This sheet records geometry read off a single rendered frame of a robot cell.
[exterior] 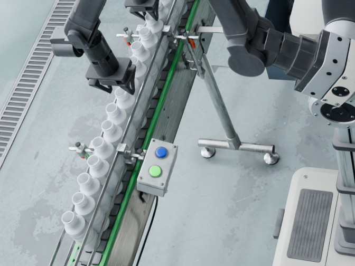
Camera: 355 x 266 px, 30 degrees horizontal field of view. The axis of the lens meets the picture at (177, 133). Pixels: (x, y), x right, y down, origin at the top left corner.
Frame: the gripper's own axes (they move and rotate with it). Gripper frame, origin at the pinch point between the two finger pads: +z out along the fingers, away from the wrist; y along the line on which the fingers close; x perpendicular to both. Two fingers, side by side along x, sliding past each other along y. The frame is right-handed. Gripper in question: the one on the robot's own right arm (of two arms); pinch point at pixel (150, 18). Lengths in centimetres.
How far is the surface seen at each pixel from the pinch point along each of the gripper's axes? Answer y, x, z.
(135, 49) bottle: 2.4, 11.3, 2.0
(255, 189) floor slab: -10, -2, 116
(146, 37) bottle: -0.7, 7.5, 0.5
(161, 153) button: -16.9, 46.3, 4.0
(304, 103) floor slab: -23, -51, 116
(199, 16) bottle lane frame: -4.6, -20.4, 22.0
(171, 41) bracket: -3.6, 0.5, 11.0
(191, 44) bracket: -10.9, 1.3, 11.1
